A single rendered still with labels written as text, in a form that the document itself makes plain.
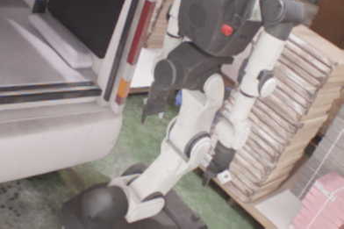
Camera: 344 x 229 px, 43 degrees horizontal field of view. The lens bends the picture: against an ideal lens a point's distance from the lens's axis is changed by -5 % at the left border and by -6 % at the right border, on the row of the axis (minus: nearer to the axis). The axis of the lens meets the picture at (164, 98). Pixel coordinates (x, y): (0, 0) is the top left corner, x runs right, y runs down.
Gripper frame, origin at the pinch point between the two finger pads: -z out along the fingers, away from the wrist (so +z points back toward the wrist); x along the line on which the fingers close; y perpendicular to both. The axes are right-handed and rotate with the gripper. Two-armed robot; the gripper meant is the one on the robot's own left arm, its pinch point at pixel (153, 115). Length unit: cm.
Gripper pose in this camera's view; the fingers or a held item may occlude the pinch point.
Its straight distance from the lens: 214.3
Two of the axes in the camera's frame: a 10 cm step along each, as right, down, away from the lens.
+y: -6.0, -5.6, 5.7
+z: 2.1, -8.0, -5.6
